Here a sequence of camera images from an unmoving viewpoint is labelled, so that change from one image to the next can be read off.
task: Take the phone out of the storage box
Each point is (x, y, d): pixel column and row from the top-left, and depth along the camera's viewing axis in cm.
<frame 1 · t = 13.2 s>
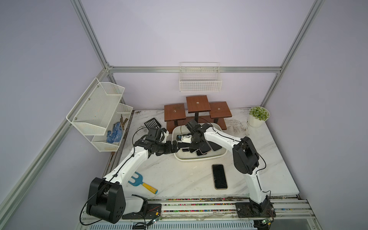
left hand: (172, 150, 83), fingers open
right hand: (193, 143, 96), fingers open
white plastic storage box: (182, 155, 96), on the table
black phone tan case: (220, 178, 86), on the table
black phone clear case: (178, 137, 85), point 17 cm above the table
brown wooden tiered stand: (198, 108, 94), point 23 cm above the table
blue crumpled cloth: (116, 135, 89), point 16 cm above the table
green plant white pot: (258, 115, 100), point 15 cm above the table
brown twigs in shelf: (122, 122, 96), point 15 cm above the table

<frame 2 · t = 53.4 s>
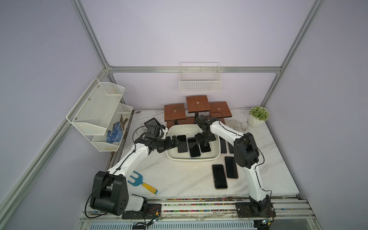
left hand: (174, 146, 84), fingers open
right hand: (205, 142, 99), fingers open
black phone cream case: (183, 146, 101), on the table
black phone mint case: (194, 147, 100), on the table
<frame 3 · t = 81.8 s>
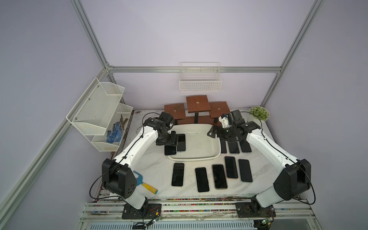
left hand: (170, 145, 81), fingers open
right hand: (214, 137, 83), fingers open
black phone cream case: (178, 175, 89), on the table
black phone beige case: (202, 185, 84), on the table
mint case phone 2: (246, 177, 85), point 2 cm above the table
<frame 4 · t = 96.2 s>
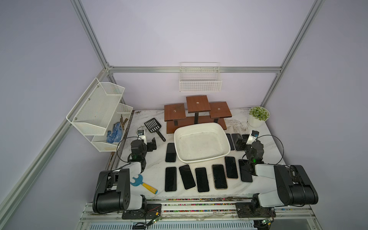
left hand: (147, 140, 93), fingers open
right hand: (244, 137, 92), fingers open
mint case phone: (171, 153, 98), on the table
black slotted scoop: (153, 125, 113), on the table
